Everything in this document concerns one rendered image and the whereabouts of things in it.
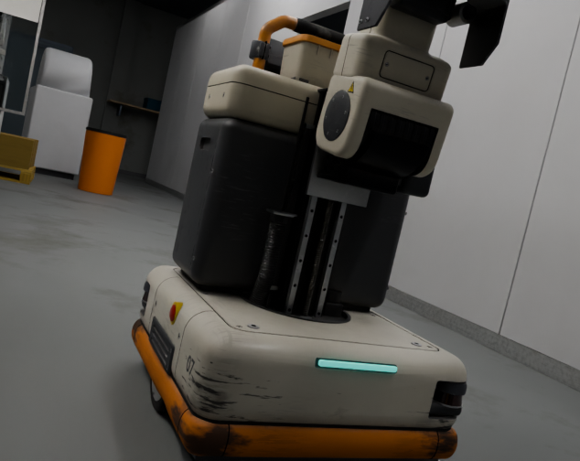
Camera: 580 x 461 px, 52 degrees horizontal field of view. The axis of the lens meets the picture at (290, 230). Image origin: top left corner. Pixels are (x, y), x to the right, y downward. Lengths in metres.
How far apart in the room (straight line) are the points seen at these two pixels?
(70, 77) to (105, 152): 1.64
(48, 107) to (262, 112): 6.64
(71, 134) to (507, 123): 5.82
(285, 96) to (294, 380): 0.65
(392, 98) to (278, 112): 0.32
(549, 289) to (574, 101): 0.86
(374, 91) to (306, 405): 0.61
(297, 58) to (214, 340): 0.73
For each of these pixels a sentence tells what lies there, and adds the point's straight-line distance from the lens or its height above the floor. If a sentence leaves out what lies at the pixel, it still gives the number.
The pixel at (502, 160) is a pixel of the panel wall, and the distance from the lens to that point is 3.25.
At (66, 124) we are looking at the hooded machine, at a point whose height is 0.66.
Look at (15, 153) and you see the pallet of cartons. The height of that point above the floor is 0.27.
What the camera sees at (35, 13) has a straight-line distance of 4.78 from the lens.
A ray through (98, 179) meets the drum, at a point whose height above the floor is 0.15.
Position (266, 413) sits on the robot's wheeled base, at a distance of 1.17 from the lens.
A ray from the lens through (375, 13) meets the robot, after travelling 1.17.
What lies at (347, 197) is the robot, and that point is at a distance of 1.39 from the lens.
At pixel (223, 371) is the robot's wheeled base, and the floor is 0.22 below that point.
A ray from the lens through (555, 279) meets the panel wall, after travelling 2.90.
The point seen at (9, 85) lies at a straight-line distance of 4.73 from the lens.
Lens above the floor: 0.57
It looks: 4 degrees down
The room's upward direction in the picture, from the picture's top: 13 degrees clockwise
